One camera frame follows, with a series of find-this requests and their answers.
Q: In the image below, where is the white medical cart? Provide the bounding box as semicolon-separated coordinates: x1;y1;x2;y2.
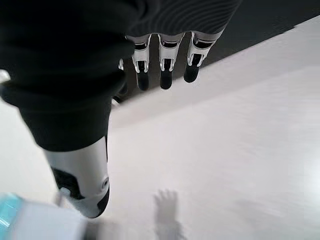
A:
0;191;87;240

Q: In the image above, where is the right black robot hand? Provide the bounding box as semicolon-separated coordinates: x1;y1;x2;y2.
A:
0;0;243;220

